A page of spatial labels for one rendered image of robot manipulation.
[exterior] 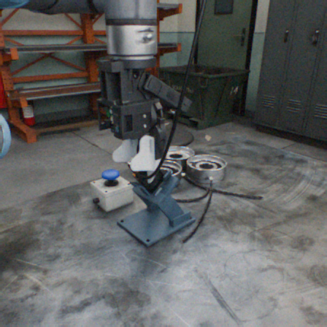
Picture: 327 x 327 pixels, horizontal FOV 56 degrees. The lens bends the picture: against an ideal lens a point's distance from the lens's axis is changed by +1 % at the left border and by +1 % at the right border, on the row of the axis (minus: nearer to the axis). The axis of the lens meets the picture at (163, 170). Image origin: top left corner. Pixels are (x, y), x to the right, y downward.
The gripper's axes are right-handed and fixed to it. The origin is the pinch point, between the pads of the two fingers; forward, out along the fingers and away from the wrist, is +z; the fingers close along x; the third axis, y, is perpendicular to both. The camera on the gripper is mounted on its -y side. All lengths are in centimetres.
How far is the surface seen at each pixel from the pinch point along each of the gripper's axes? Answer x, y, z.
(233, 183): -0.5, -28.3, 12.2
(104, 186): -13.1, 1.7, 7.6
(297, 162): 4, -54, 12
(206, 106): -206, -256, 61
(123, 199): -9.9, -0.9, 10.5
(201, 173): -5.5, -21.8, 9.0
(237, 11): -245, -351, -45
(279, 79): -139, -297, 27
